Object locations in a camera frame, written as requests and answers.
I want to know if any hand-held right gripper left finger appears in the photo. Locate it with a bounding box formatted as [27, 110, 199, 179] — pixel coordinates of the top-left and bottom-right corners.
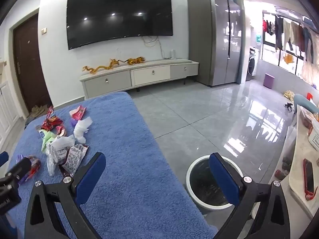
[24, 152, 106, 239]

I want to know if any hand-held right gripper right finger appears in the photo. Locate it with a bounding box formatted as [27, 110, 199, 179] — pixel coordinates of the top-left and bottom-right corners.
[209, 152, 291, 239]

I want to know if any red and purple wrapper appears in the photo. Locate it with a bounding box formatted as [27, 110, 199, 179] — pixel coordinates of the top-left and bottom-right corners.
[16, 154, 41, 185]

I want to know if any white round trash bin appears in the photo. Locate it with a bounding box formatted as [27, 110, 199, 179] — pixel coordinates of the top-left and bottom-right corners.
[186, 155, 246, 211]

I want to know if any red snack wrapper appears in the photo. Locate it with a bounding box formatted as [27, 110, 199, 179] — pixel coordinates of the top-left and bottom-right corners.
[41, 106, 64, 131]

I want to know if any dark brown printed wrapper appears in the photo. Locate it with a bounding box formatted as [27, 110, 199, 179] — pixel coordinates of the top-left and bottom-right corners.
[60, 144, 89, 176]

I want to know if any clear plastic bag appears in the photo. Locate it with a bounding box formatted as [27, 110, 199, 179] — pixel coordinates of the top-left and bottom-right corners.
[46, 154, 59, 176]

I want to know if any blue fluffy blanket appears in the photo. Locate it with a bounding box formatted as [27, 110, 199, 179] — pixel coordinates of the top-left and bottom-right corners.
[7, 91, 217, 239]

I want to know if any green wrapper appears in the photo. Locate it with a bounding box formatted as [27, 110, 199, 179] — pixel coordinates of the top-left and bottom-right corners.
[41, 131, 56, 155]

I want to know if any white printed plastic wrapper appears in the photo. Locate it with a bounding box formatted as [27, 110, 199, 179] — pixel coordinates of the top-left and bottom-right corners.
[47, 134, 75, 165]

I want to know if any white crumpled tissue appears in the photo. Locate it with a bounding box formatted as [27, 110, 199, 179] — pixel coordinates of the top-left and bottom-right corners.
[73, 118, 93, 143]

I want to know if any pink snack wrapper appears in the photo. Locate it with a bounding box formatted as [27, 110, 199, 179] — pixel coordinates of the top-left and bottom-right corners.
[69, 105, 87, 120]

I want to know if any white table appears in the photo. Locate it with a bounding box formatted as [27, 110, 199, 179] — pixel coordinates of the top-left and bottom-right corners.
[287, 105, 319, 219]

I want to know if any phone in red case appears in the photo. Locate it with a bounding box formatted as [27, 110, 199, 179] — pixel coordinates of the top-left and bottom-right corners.
[303, 158, 316, 201]

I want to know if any dark brown door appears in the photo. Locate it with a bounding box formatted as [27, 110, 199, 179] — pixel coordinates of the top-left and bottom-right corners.
[12, 14, 53, 119]

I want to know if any white basket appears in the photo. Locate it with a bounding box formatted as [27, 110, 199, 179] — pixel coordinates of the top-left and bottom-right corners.
[308, 132, 319, 151]

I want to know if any purple stool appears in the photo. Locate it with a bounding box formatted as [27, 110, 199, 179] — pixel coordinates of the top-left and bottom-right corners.
[265, 73, 275, 89]

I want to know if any teal chair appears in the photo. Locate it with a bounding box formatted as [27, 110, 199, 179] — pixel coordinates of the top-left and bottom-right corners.
[293, 93, 319, 115]

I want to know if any white grey television cabinet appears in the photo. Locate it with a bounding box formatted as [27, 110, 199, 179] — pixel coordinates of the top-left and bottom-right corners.
[79, 58, 200, 100]

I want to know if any golden dragon ornament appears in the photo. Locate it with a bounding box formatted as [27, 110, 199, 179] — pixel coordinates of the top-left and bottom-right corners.
[82, 58, 122, 75]

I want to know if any white washing machine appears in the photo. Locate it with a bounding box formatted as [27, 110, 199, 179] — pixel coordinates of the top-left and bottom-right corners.
[245, 47, 261, 81]

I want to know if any golden tiger ornament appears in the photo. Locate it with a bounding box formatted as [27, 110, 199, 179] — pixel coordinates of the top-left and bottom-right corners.
[121, 57, 146, 66]

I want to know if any balcony window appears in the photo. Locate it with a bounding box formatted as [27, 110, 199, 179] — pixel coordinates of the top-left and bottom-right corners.
[260, 10, 319, 80]

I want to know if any grey refrigerator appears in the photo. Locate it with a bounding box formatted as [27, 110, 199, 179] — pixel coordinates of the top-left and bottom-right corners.
[187, 0, 246, 87]

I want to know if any row of hanging clothes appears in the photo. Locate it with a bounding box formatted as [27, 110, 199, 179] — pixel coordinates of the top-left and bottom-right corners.
[262, 14, 319, 65]

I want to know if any television cable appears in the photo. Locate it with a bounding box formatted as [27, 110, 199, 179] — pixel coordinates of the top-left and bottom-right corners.
[142, 35, 172, 59]

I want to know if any black wall television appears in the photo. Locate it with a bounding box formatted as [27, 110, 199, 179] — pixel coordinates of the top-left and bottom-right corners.
[66, 0, 173, 50]

